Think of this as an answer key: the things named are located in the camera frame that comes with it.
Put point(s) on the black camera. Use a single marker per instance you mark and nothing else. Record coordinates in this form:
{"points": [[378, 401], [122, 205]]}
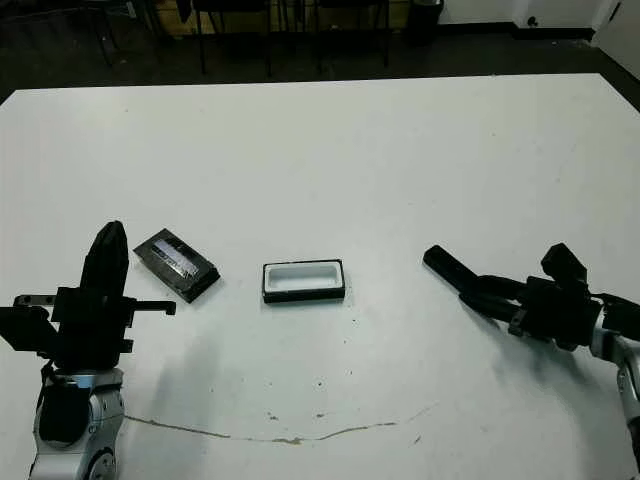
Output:
{"points": [[445, 265]]}

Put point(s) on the black left wrist camera block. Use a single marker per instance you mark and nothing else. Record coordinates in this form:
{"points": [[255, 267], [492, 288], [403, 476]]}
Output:
{"points": [[25, 327]]}

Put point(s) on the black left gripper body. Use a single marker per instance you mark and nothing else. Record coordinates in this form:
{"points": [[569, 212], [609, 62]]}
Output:
{"points": [[92, 330]]}

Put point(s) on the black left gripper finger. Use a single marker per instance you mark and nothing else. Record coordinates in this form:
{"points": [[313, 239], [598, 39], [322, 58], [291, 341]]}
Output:
{"points": [[99, 265], [120, 260]]}

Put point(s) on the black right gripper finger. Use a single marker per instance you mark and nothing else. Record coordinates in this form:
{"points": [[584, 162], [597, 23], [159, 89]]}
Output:
{"points": [[502, 286], [487, 306]]}

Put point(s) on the grey chair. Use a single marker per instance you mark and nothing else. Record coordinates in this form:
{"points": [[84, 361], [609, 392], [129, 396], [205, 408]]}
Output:
{"points": [[107, 45]]}

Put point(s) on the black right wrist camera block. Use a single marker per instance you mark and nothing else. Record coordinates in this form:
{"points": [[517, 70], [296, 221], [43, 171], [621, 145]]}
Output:
{"points": [[562, 265]]}

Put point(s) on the black wrist camera block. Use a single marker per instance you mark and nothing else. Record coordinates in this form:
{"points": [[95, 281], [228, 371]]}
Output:
{"points": [[562, 265], [25, 327]]}

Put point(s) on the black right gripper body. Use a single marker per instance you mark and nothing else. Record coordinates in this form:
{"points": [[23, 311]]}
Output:
{"points": [[560, 315]]}

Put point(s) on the black box base white lining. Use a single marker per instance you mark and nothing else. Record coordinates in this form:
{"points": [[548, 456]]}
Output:
{"points": [[300, 276]]}

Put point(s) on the black mesh chair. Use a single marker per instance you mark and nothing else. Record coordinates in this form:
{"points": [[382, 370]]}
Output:
{"points": [[235, 7], [350, 6]]}

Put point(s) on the black box lid shiny print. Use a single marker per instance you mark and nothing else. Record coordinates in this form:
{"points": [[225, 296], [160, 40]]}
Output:
{"points": [[175, 262]]}

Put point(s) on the black waste bin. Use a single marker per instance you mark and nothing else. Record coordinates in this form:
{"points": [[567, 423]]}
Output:
{"points": [[425, 20]]}

